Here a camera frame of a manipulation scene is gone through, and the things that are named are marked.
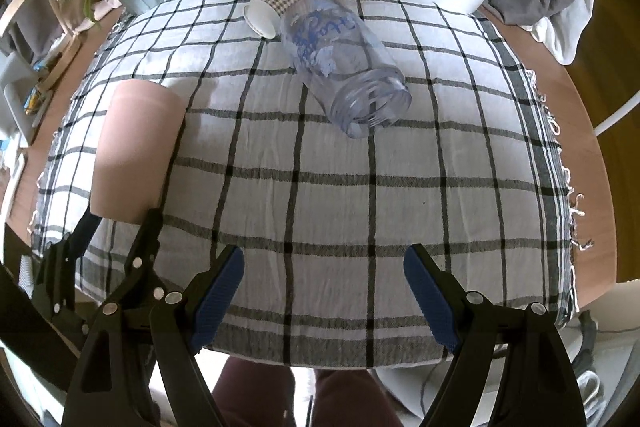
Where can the pink cup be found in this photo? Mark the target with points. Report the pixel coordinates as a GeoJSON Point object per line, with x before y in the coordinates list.
{"type": "Point", "coordinates": [135, 152]}

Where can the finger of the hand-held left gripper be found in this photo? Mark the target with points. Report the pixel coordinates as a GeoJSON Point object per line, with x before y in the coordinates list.
{"type": "Point", "coordinates": [144, 242]}
{"type": "Point", "coordinates": [75, 247]}

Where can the person's maroon trousers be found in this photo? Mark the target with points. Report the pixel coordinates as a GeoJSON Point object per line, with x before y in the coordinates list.
{"type": "Point", "coordinates": [280, 392]}

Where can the clear plastic cup blue print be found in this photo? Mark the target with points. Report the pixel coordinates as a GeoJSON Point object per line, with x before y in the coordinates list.
{"type": "Point", "coordinates": [340, 57]}

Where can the white metal tube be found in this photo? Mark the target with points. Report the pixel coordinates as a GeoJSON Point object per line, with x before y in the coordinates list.
{"type": "Point", "coordinates": [617, 114]}

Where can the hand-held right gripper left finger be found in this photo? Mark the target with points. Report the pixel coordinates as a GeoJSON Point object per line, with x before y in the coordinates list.
{"type": "Point", "coordinates": [220, 294]}

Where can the wooden chair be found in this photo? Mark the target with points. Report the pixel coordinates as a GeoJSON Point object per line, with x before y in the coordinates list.
{"type": "Point", "coordinates": [22, 7]}

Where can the black and white checked tablecloth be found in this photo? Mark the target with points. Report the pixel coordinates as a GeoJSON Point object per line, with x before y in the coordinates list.
{"type": "Point", "coordinates": [325, 207]}

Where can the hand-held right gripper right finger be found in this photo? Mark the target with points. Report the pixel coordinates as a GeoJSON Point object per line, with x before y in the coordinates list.
{"type": "Point", "coordinates": [431, 302]}

